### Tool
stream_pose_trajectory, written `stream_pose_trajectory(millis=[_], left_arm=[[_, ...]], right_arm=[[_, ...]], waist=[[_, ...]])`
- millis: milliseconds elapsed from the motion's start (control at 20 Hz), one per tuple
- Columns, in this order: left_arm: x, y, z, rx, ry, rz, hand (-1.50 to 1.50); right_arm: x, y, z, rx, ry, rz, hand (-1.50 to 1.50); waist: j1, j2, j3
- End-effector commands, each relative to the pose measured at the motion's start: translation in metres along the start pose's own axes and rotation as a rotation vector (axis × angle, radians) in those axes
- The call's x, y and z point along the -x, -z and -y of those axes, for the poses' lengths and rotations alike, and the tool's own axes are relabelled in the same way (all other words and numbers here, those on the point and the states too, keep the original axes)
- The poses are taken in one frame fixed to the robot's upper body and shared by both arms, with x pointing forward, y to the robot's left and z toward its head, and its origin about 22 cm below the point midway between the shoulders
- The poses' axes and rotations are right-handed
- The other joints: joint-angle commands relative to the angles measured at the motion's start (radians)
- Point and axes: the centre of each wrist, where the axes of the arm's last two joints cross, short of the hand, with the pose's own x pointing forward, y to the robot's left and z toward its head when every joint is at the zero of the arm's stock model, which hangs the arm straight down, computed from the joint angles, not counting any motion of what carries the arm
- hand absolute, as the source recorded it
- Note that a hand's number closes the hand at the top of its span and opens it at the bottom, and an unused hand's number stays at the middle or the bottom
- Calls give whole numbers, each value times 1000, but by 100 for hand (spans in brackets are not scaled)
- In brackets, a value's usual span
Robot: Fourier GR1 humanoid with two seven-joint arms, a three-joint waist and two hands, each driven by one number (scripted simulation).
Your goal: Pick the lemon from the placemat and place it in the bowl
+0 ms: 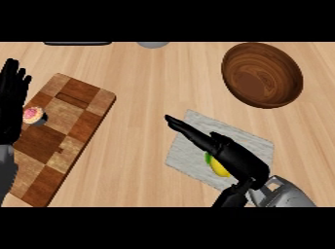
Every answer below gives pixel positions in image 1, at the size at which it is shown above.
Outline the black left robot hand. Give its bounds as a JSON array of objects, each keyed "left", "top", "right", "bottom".
[{"left": 0, "top": 57, "right": 33, "bottom": 151}]

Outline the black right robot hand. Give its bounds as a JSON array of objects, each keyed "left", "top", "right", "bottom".
[{"left": 163, "top": 114, "right": 271, "bottom": 208}]

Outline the yellow lemon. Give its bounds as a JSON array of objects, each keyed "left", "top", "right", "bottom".
[{"left": 201, "top": 152, "right": 232, "bottom": 179}]

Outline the grey cloth placemat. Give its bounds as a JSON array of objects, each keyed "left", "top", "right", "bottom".
[{"left": 163, "top": 109, "right": 275, "bottom": 192}]

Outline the brown wooden bowl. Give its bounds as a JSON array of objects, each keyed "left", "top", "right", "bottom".
[{"left": 219, "top": 42, "right": 305, "bottom": 110}]

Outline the checkered wooden cutting board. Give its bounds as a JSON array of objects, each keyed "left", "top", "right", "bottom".
[{"left": 7, "top": 72, "right": 117, "bottom": 208}]

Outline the dark grey flat object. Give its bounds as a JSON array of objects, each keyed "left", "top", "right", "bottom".
[{"left": 40, "top": 41, "right": 113, "bottom": 47}]

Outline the grey round object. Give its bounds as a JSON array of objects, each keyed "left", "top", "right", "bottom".
[{"left": 135, "top": 41, "right": 170, "bottom": 50}]

